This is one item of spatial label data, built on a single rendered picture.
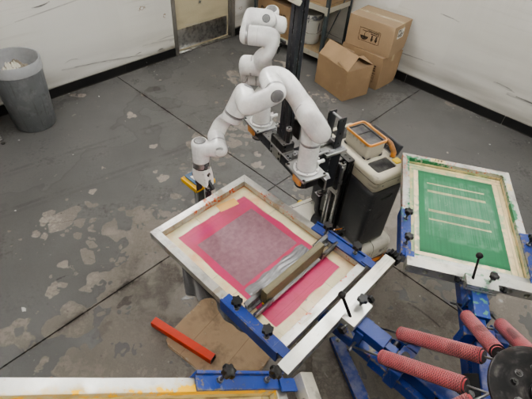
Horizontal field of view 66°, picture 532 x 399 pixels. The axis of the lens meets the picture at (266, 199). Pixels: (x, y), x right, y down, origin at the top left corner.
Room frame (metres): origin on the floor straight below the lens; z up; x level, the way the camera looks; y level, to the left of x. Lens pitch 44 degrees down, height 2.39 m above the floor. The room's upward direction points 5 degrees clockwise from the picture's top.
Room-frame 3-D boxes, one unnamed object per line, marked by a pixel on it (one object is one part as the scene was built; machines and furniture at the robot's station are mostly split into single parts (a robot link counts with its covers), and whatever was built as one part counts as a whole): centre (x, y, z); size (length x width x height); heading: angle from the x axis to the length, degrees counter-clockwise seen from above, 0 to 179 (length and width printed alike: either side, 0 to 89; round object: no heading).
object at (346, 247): (1.19, -0.35, 0.98); 0.30 x 0.05 x 0.07; 49
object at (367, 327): (0.77, -0.41, 1.02); 0.17 x 0.06 x 0.05; 49
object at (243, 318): (0.77, 0.02, 0.98); 0.30 x 0.05 x 0.07; 49
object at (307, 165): (1.53, -0.19, 1.21); 0.16 x 0.13 x 0.15; 123
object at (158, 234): (1.13, 0.02, 0.97); 0.79 x 0.58 x 0.04; 49
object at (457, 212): (1.34, -0.95, 1.05); 1.08 x 0.61 x 0.23; 169
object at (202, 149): (1.38, 0.26, 1.31); 0.15 x 0.10 x 0.11; 107
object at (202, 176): (1.38, 0.30, 1.18); 0.10 x 0.07 x 0.11; 49
